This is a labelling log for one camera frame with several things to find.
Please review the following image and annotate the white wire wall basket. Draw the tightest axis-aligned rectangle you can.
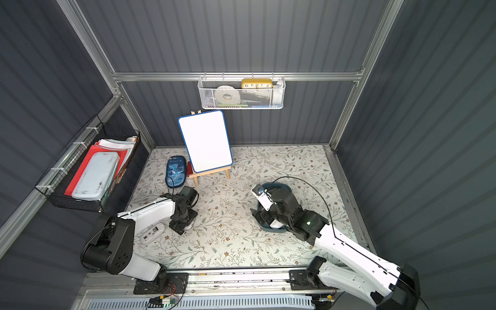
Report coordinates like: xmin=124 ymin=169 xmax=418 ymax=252
xmin=198 ymin=76 xmax=286 ymax=110

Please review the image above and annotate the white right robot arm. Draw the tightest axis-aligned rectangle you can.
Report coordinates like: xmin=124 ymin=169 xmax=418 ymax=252
xmin=251 ymin=185 xmax=420 ymax=309

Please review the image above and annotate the teal storage box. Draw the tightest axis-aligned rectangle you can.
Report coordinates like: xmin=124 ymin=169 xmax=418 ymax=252
xmin=256 ymin=183 xmax=292 ymax=233

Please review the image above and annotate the white mouse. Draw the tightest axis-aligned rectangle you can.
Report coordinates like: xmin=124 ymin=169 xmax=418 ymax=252
xmin=140 ymin=222 xmax=165 ymax=245

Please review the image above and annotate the red folder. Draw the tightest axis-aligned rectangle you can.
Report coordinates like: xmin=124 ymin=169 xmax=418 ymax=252
xmin=64 ymin=145 xmax=129 ymax=197

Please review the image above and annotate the red wallet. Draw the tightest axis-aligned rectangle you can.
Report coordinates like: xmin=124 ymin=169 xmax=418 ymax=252
xmin=186 ymin=161 xmax=194 ymax=177

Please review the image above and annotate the black wire side basket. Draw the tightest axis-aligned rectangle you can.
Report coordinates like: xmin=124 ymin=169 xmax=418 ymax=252
xmin=35 ymin=117 xmax=141 ymax=215

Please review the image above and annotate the blue pencil case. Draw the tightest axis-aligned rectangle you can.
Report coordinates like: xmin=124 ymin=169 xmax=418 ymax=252
xmin=165 ymin=156 xmax=187 ymax=189

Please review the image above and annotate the white flat case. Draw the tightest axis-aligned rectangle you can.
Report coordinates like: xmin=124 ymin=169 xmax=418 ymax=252
xmin=71 ymin=151 xmax=120 ymax=201

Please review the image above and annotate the yellow clock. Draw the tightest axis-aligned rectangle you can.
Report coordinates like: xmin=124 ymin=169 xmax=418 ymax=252
xmin=242 ymin=77 xmax=273 ymax=90

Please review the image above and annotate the white tape roll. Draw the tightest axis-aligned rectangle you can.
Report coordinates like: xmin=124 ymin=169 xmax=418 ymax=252
xmin=214 ymin=85 xmax=241 ymax=105

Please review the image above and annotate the white board with blue frame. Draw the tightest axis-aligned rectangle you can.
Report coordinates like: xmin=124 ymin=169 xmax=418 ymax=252
xmin=177 ymin=109 xmax=235 ymax=174

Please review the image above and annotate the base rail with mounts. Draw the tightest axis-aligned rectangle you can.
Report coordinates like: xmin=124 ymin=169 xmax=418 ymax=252
xmin=72 ymin=266 xmax=343 ymax=309

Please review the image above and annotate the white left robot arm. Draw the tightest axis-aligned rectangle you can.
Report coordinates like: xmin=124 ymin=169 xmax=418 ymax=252
xmin=80 ymin=187 xmax=199 ymax=282

